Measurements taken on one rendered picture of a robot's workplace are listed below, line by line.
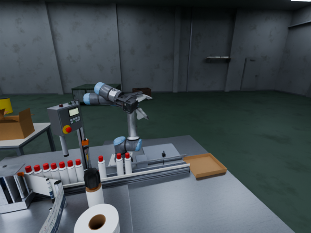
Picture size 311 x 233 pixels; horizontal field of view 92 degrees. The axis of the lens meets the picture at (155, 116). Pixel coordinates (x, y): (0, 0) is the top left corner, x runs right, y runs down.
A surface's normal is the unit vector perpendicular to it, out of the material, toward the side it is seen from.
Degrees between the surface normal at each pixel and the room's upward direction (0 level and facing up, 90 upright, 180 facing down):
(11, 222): 0
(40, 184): 90
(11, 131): 90
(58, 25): 90
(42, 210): 0
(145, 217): 0
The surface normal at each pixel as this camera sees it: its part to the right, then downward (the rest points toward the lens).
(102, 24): 0.09, 0.32
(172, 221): 0.00, -0.95
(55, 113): -0.35, 0.30
